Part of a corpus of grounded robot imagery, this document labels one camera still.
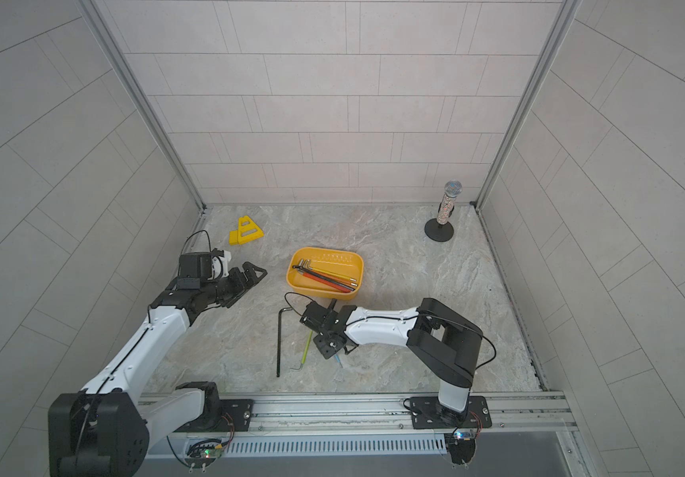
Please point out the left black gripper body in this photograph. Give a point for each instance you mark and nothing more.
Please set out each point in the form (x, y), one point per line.
(220, 289)

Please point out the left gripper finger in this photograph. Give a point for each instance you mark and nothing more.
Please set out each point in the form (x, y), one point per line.
(238, 284)
(253, 272)

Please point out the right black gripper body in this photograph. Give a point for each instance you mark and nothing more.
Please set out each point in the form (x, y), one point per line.
(325, 344)

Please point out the green hex key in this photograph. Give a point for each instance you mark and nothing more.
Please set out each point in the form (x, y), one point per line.
(305, 353)

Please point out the yellow hex key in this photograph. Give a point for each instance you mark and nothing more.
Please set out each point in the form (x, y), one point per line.
(307, 264)

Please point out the long black hex key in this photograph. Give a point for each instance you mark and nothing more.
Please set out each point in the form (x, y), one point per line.
(300, 268)

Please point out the orange hex key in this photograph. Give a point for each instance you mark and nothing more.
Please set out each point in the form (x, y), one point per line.
(349, 281)

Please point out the red hex key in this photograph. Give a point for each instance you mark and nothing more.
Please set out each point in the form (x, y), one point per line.
(339, 287)

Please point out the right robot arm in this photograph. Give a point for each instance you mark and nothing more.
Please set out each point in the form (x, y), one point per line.
(444, 341)

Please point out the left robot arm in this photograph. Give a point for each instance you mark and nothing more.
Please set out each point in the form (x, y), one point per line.
(102, 430)

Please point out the yellow plastic storage box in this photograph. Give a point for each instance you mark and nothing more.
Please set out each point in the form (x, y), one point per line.
(341, 261)

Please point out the yellow triangular plastic stand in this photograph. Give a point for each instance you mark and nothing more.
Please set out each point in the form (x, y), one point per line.
(247, 231)

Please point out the glitter microphone on stand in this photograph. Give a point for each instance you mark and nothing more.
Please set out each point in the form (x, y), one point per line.
(439, 229)

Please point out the left circuit board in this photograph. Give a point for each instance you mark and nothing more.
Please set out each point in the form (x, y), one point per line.
(201, 455)

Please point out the circuit board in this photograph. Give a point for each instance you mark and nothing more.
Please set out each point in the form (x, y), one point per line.
(201, 455)
(461, 447)

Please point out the right circuit board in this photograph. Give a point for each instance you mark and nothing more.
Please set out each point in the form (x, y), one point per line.
(461, 447)

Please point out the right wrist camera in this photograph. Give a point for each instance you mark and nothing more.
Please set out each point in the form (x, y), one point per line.
(320, 319)

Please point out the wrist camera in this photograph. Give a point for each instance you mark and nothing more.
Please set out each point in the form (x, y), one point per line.
(320, 319)
(198, 269)

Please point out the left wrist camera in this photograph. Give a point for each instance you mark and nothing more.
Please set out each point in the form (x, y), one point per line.
(198, 269)

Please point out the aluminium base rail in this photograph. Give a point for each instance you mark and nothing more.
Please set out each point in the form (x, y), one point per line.
(274, 415)

